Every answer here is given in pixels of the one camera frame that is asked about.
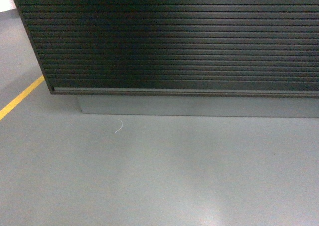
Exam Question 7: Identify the black slatted checkout counter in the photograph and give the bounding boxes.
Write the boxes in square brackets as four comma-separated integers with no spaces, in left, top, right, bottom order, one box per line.
[14,0,319,118]

